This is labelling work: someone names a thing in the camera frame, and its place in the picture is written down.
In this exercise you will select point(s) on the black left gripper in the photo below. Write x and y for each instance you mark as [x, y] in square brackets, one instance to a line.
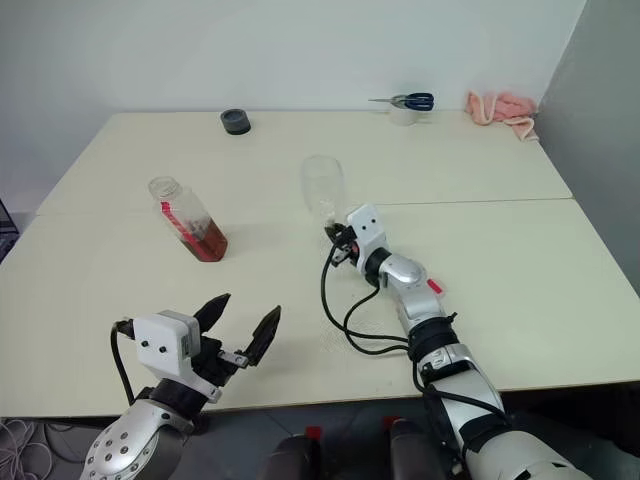
[210, 360]

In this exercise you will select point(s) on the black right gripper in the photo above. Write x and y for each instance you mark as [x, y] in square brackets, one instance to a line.
[346, 250]

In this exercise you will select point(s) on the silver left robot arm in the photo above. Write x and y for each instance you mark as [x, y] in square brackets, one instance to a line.
[125, 440]

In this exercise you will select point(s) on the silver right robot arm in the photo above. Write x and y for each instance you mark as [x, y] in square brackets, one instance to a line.
[415, 300]

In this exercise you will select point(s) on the bottle with red liquid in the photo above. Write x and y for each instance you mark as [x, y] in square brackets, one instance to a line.
[205, 242]

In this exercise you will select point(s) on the small red tab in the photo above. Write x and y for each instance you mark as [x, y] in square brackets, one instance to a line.
[435, 286]

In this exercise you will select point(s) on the small red block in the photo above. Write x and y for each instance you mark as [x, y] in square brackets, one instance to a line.
[314, 433]

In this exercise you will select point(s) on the dark rounded shape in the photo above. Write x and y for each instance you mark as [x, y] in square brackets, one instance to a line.
[290, 460]
[412, 450]

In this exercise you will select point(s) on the dark grey round cap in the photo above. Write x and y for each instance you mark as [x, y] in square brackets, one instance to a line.
[235, 122]

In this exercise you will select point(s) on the pink towel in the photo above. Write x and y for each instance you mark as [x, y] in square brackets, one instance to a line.
[500, 107]

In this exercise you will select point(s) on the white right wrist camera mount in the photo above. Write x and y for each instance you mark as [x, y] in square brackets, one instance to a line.
[367, 230]

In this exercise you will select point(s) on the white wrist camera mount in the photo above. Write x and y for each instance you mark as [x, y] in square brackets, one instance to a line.
[367, 230]
[160, 340]

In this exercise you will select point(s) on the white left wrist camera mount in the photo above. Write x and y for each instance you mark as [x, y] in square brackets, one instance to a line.
[160, 340]

